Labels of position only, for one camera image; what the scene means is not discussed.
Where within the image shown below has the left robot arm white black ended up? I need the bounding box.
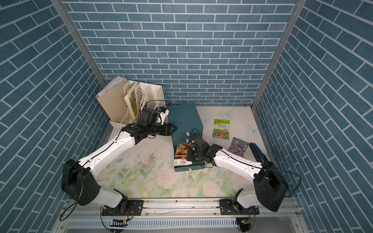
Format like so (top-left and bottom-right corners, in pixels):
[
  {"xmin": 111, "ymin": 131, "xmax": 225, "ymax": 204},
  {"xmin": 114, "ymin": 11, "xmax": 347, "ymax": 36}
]
[{"xmin": 61, "ymin": 107, "xmax": 177, "ymax": 209}]

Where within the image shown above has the orange marigold seed bag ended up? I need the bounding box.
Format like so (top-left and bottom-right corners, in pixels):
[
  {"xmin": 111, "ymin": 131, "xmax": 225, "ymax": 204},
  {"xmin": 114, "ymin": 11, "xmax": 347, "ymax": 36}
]
[{"xmin": 174, "ymin": 143, "xmax": 192, "ymax": 167}]

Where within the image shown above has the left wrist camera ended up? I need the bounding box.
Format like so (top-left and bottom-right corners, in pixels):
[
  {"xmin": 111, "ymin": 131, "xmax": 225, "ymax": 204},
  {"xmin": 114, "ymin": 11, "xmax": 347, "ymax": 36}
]
[{"xmin": 157, "ymin": 107, "xmax": 169, "ymax": 125}]

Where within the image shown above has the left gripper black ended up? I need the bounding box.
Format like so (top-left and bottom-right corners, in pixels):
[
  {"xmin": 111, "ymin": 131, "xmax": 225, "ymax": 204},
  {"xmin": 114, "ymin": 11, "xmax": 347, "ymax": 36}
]
[{"xmin": 146, "ymin": 122, "xmax": 178, "ymax": 136}]

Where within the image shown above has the teal drawer cabinet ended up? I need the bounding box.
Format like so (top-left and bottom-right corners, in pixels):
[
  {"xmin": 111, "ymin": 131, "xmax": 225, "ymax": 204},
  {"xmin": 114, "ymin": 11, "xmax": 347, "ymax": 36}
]
[{"xmin": 168, "ymin": 103, "xmax": 203, "ymax": 146}]

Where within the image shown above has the teal bottom drawer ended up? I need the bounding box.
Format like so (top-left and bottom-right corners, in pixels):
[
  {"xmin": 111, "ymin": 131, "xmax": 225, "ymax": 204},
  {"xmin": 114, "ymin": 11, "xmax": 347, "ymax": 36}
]
[{"xmin": 174, "ymin": 143, "xmax": 204, "ymax": 172}]

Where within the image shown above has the yellow green booklet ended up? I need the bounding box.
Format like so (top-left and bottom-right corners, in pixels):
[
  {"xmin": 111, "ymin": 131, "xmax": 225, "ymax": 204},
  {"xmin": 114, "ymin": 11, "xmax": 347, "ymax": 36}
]
[{"xmin": 124, "ymin": 82, "xmax": 139, "ymax": 121}]

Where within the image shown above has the purple flower seed bag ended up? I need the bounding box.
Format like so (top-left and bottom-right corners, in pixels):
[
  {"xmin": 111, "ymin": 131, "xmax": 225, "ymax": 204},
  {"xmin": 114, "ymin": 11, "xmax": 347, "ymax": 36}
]
[{"xmin": 228, "ymin": 137, "xmax": 249, "ymax": 157}]

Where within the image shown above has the black blue tool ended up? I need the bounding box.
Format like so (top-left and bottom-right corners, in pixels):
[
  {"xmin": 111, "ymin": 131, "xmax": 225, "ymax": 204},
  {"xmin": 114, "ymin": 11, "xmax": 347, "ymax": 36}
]
[{"xmin": 249, "ymin": 143, "xmax": 268, "ymax": 163}]

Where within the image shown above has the beige folder with papers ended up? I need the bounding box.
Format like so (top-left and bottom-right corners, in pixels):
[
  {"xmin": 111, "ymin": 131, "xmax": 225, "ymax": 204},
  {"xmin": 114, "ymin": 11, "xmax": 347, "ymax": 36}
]
[{"xmin": 96, "ymin": 76, "xmax": 128, "ymax": 123}]

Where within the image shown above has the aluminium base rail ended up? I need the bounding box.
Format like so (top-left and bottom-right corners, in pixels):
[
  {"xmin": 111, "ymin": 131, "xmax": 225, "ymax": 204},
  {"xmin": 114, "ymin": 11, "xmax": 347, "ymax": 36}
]
[{"xmin": 52, "ymin": 198, "xmax": 308, "ymax": 233}]

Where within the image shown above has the green flower seed bag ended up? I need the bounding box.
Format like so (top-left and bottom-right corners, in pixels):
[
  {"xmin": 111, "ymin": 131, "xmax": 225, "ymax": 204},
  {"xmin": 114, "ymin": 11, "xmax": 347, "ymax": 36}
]
[{"xmin": 212, "ymin": 119, "xmax": 230, "ymax": 140}]

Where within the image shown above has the cream mesh file organizer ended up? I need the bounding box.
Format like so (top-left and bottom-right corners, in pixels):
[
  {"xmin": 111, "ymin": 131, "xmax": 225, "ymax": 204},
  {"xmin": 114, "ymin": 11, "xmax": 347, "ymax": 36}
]
[{"xmin": 110, "ymin": 81, "xmax": 166, "ymax": 129}]

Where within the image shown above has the floral table mat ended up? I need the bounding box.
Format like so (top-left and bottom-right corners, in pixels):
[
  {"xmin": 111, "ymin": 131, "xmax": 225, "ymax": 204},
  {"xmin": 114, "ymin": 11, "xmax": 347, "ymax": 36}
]
[{"xmin": 96, "ymin": 106, "xmax": 266, "ymax": 198}]

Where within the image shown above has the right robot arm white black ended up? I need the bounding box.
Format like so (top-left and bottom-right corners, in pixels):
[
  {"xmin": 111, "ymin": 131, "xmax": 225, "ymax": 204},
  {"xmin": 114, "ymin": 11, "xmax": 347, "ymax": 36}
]
[{"xmin": 191, "ymin": 135, "xmax": 288, "ymax": 215}]

